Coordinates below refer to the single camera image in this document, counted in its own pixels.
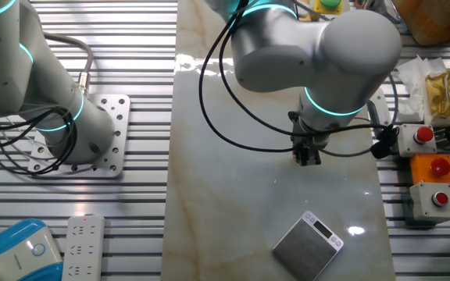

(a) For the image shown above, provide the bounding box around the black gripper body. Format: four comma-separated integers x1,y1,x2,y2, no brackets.
289,111,330,152

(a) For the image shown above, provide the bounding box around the silver digital scale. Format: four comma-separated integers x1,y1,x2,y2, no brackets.
271,210,345,281

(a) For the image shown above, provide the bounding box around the marble pattern slab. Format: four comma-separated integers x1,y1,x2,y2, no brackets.
160,0,397,281

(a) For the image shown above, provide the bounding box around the red button grey box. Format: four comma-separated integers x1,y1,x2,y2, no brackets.
398,123,438,158
409,181,450,224

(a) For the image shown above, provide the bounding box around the crumpled white tissue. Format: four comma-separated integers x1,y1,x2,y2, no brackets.
395,55,450,124

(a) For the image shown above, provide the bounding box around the red button orange box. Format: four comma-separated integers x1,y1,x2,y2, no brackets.
410,153,450,187

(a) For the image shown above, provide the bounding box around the green button yellow box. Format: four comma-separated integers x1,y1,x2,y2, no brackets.
312,0,345,16

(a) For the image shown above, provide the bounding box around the crumpled gold tissue pack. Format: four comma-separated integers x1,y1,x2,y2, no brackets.
423,69,450,128

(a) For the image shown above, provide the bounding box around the brown cardboard box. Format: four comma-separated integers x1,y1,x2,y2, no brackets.
390,0,450,47

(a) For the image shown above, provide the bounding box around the white power strip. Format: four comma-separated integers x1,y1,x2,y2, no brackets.
61,213,105,281

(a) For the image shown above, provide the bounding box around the blue white device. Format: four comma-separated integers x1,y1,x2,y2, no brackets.
0,218,64,281

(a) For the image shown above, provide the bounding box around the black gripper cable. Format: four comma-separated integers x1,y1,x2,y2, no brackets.
217,15,401,160
198,0,301,154

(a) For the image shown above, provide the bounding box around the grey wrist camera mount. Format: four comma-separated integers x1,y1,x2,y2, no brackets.
366,87,392,137

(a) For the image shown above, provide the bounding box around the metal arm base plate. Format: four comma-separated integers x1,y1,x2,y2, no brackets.
27,93,131,179

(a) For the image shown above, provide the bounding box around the black base cable bundle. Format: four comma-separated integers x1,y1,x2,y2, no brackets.
0,106,79,176

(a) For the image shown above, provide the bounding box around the grey arm base cable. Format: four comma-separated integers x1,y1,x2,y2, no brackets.
43,32,95,95

